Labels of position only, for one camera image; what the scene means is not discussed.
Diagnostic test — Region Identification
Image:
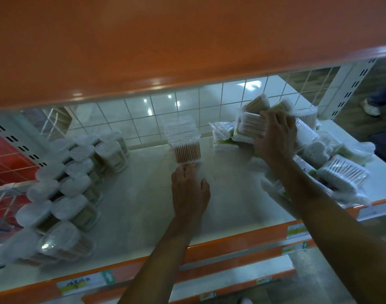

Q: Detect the white shelf board orange rim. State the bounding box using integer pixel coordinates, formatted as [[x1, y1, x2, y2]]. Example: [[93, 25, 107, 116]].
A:
[[80, 239, 319, 304], [171, 255, 296, 304], [0, 0, 386, 113]]

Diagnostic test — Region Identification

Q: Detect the white slotted shelf post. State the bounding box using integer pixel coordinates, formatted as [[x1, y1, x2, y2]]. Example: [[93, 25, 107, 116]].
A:
[[0, 115, 50, 170]]

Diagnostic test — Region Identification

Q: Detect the narrow green price label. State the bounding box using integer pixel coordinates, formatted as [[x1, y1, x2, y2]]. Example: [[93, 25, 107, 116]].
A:
[[281, 241, 309, 254]]

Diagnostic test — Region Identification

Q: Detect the white shelf orange rail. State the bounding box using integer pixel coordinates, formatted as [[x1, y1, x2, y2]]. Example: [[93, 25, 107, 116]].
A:
[[0, 118, 386, 304]]

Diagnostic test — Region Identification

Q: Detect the pile of cotton swab packs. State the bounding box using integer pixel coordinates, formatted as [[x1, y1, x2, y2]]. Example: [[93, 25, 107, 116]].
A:
[[210, 93, 376, 208]]

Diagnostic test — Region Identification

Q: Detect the person's left forearm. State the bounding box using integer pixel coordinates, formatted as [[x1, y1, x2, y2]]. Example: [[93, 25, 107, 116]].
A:
[[118, 218, 203, 304]]

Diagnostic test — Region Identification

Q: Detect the white wire basket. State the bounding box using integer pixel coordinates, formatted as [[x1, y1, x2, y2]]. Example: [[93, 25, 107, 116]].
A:
[[0, 180, 35, 250]]

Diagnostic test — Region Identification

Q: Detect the person's right hand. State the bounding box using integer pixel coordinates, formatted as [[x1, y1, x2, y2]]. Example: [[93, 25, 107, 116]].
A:
[[253, 109, 298, 168]]

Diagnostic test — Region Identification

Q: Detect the white slotted end post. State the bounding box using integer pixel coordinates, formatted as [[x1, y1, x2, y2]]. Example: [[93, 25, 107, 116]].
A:
[[318, 58, 379, 120]]

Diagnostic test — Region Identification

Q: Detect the plain white price label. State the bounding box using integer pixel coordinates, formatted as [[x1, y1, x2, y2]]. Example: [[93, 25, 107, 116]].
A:
[[357, 202, 386, 221]]

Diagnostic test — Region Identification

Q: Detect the price label green arrow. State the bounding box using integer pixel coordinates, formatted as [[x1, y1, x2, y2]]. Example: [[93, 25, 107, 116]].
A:
[[57, 269, 117, 296]]

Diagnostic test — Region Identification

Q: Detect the person's right forearm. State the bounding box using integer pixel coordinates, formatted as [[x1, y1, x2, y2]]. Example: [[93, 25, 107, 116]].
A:
[[266, 158, 386, 304]]

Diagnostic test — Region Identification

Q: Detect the person's left hand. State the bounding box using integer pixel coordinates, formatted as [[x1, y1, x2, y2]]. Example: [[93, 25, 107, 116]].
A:
[[171, 163, 211, 224]]

